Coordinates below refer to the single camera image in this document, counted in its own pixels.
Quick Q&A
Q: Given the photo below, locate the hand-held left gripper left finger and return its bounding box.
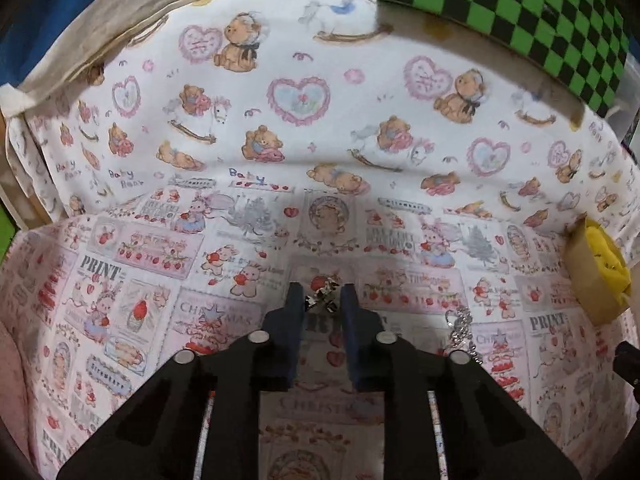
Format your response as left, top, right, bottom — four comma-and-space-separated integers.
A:
56, 282, 307, 480

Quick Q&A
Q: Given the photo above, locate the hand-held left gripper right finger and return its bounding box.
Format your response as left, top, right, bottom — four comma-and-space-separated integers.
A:
340, 282, 583, 480

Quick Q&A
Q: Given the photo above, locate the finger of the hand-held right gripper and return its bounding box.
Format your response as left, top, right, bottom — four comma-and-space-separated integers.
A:
616, 341, 640, 386

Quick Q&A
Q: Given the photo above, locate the silver sparkly earring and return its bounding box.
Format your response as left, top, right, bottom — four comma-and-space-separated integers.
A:
305, 275, 341, 311

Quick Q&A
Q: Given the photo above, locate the octagonal cardboard jewelry box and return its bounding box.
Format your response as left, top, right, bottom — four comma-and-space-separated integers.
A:
565, 215, 632, 323

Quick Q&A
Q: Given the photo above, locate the yellow lining cloth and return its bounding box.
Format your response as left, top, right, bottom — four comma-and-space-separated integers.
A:
586, 219, 632, 306

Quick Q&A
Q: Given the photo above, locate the pink print tablecloth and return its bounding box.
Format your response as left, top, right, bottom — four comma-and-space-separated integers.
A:
0, 185, 640, 480

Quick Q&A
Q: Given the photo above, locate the bear print cloth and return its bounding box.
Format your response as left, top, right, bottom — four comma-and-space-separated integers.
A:
5, 0, 640, 241

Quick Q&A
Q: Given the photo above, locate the pink bag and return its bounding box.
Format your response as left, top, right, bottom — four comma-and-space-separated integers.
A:
0, 310, 38, 480

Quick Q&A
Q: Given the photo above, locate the green black checkered cloth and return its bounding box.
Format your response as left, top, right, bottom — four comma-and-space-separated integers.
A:
377, 0, 632, 118

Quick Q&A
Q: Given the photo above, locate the silver chain bracelet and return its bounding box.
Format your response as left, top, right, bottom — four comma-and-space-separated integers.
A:
444, 307, 483, 366

